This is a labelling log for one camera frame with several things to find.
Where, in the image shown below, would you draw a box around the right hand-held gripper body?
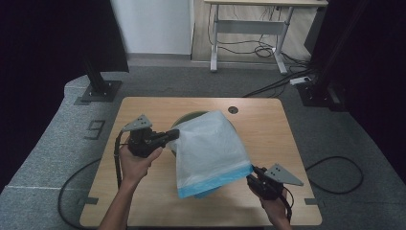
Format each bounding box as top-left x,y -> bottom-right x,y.
252,163 -> 305,201

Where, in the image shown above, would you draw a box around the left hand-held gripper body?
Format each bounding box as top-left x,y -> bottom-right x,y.
122,114 -> 168,158

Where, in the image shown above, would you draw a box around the green trash bin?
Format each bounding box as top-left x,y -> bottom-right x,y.
170,110 -> 212,130

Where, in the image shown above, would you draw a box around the white bin bag blue edge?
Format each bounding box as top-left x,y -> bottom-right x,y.
166,109 -> 255,199

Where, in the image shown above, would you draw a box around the person's right hand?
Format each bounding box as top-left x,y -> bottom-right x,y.
250,188 -> 292,226

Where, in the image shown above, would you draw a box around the person's left hand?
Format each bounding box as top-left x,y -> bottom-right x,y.
119,144 -> 164,190

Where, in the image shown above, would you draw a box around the tall black metal stand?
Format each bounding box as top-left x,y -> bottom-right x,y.
296,0 -> 372,113

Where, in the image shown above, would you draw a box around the white power strip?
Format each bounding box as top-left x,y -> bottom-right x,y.
289,76 -> 312,86

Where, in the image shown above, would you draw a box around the black curtain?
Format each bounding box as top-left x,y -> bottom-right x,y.
0,0 -> 130,195
304,0 -> 406,186

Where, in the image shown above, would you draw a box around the right hand-held gripper cable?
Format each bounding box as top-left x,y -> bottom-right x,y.
282,186 -> 293,223

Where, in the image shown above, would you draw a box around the hand-held gripper cable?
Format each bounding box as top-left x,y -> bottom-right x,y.
282,186 -> 293,223
113,128 -> 126,190

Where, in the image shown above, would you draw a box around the left hand-held gripper cable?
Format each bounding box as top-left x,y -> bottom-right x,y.
113,128 -> 126,190

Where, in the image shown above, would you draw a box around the black looped floor cable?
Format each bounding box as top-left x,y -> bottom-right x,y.
304,155 -> 365,196

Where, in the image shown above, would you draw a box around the black power strip cables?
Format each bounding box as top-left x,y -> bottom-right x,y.
242,67 -> 317,99

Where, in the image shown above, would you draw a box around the tangled black desk cables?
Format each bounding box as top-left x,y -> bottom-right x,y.
207,4 -> 312,65

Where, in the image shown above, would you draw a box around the grey metal frame desk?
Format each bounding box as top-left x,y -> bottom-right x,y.
204,0 -> 329,76

